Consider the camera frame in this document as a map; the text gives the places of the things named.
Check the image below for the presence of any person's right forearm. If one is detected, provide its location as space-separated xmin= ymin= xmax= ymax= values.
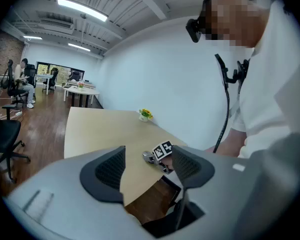
xmin=204 ymin=127 xmax=248 ymax=158

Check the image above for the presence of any person's head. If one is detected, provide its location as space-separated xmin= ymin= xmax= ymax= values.
xmin=203 ymin=0 xmax=271 ymax=49

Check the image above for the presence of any person's white shirt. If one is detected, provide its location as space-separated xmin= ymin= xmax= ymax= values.
xmin=228 ymin=0 xmax=300 ymax=160

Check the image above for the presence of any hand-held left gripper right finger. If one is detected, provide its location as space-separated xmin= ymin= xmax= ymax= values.
xmin=164 ymin=131 xmax=300 ymax=240

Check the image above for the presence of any ceiling air conditioner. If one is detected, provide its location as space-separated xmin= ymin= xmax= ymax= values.
xmin=38 ymin=17 xmax=75 ymax=35

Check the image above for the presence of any person's right hand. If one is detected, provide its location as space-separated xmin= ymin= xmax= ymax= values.
xmin=161 ymin=156 xmax=175 ymax=171

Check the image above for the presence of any black framed window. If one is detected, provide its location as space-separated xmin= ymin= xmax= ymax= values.
xmin=36 ymin=61 xmax=86 ymax=82

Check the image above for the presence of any short white cable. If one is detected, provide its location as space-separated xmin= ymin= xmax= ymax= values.
xmin=0 ymin=111 xmax=18 ymax=122

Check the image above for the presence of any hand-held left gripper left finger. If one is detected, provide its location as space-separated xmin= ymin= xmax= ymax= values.
xmin=2 ymin=145 xmax=156 ymax=240

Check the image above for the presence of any yellow flower pot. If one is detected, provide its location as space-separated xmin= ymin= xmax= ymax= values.
xmin=139 ymin=108 xmax=154 ymax=123

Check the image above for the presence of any black cable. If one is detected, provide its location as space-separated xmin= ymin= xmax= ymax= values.
xmin=212 ymin=87 xmax=231 ymax=154

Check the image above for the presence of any black head camera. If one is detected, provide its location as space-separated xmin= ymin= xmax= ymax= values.
xmin=185 ymin=0 xmax=237 ymax=44

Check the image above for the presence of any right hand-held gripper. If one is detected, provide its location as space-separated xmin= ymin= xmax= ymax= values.
xmin=148 ymin=140 xmax=175 ymax=175

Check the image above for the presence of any black chest mount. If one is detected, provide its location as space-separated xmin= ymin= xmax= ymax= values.
xmin=214 ymin=53 xmax=251 ymax=90

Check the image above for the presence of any round white table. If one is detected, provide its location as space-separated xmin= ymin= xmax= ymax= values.
xmin=62 ymin=85 xmax=101 ymax=109

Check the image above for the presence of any black table leg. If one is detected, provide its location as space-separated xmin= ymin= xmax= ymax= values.
xmin=161 ymin=175 xmax=183 ymax=216

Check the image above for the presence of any black office chair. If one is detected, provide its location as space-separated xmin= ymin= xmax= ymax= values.
xmin=23 ymin=63 xmax=38 ymax=89
xmin=0 ymin=63 xmax=32 ymax=185
xmin=0 ymin=58 xmax=26 ymax=109
xmin=41 ymin=67 xmax=59 ymax=93
xmin=68 ymin=70 xmax=82 ymax=83

